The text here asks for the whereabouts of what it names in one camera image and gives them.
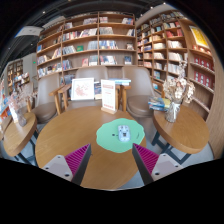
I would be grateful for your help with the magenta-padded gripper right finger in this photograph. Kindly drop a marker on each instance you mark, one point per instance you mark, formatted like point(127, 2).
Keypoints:
point(146, 159)

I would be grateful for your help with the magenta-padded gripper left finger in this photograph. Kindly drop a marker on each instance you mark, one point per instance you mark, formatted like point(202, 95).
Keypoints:
point(78, 159)

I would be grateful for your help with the transparent blue computer mouse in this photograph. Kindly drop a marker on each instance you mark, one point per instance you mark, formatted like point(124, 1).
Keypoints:
point(124, 133)

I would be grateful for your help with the green wavy-edged mouse pad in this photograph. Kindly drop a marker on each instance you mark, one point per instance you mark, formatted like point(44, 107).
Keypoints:
point(106, 138)

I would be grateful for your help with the round wooden side table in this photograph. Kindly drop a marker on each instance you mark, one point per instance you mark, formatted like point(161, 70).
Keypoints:
point(186, 133)
point(20, 136)

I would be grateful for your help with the glass vase with beige flowers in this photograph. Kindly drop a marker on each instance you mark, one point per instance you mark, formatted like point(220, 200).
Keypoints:
point(172, 113)

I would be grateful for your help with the brown wooden-armed armchair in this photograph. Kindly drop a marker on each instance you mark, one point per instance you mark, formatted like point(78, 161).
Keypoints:
point(140, 103)
point(90, 71)
point(46, 110)

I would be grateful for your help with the pile of colourful books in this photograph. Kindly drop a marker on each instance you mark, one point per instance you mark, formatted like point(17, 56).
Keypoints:
point(159, 104)

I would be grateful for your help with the white board with pink flowers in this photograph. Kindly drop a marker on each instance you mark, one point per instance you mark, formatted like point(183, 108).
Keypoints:
point(82, 89)

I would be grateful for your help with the white sign on wooden stand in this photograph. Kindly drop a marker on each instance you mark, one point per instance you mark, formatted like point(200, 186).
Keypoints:
point(108, 95)

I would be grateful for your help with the dark cover book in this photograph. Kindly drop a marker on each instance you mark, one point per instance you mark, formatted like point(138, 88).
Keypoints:
point(97, 90)

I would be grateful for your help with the small white table sign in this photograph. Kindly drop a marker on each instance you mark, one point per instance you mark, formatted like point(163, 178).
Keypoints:
point(13, 111)

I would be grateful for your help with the flat stack of books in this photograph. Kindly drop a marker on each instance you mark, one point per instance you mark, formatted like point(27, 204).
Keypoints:
point(120, 81)

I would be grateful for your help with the distant wooden bookshelf unit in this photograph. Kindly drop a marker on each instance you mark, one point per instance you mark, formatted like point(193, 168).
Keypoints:
point(15, 73)

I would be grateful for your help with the curved wooden bookshelf unit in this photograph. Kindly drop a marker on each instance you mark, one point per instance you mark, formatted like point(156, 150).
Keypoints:
point(173, 46)

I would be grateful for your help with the wide wooden bookshelf unit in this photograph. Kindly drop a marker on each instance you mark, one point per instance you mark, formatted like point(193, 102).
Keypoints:
point(86, 40)

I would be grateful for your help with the white ceiling panel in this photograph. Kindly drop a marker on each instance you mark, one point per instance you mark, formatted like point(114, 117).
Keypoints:
point(29, 31)

